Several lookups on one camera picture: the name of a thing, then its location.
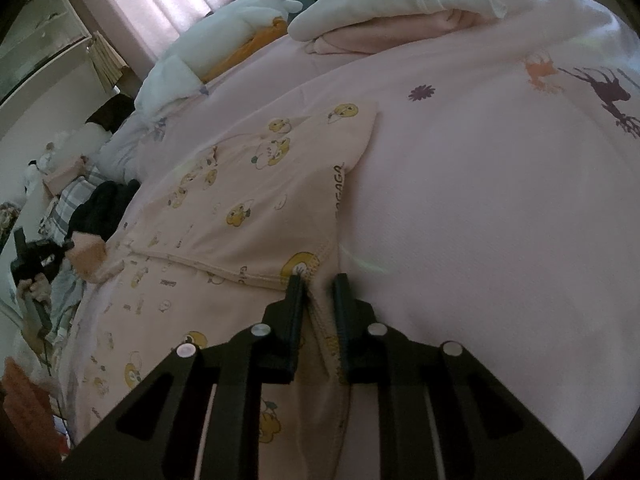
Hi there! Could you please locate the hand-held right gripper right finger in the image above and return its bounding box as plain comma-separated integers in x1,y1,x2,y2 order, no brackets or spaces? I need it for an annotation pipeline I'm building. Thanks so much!
333,273,584,480

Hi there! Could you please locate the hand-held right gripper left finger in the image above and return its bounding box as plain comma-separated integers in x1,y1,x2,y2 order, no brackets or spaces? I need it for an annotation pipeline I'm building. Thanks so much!
60,275,305,480

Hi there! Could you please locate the peach duck-print baby garment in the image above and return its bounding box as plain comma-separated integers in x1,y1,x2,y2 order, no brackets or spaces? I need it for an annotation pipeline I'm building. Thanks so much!
67,100,381,480

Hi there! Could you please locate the grey plaid cloth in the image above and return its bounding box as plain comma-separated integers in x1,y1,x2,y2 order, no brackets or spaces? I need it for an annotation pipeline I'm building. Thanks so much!
39,172,98,246

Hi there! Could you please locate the black cloth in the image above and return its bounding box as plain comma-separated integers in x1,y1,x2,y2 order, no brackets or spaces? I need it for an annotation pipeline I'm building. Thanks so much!
67,179,142,243

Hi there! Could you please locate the pale grey pillow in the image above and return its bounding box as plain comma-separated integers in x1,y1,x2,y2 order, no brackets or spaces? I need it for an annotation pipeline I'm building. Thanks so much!
94,110,168,183

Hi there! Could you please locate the orange cloth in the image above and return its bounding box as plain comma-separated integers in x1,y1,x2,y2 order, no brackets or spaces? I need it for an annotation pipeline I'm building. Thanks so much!
0,357,57,463

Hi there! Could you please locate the pink animal-print bed blanket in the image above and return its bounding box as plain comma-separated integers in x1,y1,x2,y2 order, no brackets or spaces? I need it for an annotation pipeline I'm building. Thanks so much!
65,0,640,480

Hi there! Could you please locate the white glass-door cabinet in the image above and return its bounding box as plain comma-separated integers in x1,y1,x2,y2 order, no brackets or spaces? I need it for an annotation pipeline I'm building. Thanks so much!
0,0,97,108

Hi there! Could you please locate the pink folded cloth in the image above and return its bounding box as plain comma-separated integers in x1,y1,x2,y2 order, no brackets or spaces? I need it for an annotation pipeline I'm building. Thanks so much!
304,7,483,57

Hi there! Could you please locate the white plush toy with orange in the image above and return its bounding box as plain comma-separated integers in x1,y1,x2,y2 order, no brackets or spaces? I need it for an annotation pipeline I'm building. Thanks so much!
134,0,304,111

